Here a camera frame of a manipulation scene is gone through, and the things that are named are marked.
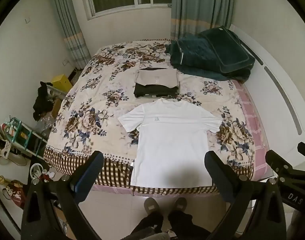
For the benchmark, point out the red printed bag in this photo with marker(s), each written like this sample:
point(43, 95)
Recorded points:
point(15, 193)

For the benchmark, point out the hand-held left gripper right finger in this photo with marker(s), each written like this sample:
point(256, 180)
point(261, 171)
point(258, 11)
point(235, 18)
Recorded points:
point(217, 175)

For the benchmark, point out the yellow box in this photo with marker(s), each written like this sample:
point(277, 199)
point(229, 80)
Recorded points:
point(61, 83)

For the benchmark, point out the pink checked bed sheet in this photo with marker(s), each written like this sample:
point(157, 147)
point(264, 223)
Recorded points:
point(252, 120)

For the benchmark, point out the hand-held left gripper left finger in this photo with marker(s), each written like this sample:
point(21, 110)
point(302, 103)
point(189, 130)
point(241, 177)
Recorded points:
point(91, 171)

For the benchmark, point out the wall outlet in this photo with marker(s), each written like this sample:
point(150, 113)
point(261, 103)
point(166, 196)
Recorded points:
point(66, 62)

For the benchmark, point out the black cloth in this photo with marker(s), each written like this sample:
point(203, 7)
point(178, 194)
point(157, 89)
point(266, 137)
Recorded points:
point(42, 102)

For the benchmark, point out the white headboard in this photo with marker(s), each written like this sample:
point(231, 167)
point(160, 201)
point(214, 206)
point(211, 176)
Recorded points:
point(280, 85)

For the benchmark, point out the dark green pillow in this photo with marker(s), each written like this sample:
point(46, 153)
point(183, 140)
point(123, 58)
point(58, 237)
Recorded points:
point(225, 47)

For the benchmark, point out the floral bedspread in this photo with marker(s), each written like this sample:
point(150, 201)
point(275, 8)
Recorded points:
point(100, 100)

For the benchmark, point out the grey slipper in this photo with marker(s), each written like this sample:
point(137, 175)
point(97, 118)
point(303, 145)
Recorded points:
point(152, 205)
point(180, 203)

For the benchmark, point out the teal shelf rack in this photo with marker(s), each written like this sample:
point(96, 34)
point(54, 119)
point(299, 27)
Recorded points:
point(25, 135)

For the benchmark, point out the dark green quilt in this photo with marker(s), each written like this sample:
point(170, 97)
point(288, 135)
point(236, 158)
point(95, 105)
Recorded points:
point(192, 57)

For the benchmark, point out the white t-shirt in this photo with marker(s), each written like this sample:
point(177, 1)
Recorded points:
point(172, 150)

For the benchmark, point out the clear plastic bag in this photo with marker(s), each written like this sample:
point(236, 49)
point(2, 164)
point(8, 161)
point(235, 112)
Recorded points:
point(43, 127)

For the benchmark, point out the floral bag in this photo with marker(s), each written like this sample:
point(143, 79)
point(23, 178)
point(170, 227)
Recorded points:
point(0, 142)

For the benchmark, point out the person's left leg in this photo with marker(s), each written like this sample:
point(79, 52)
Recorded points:
point(148, 226)

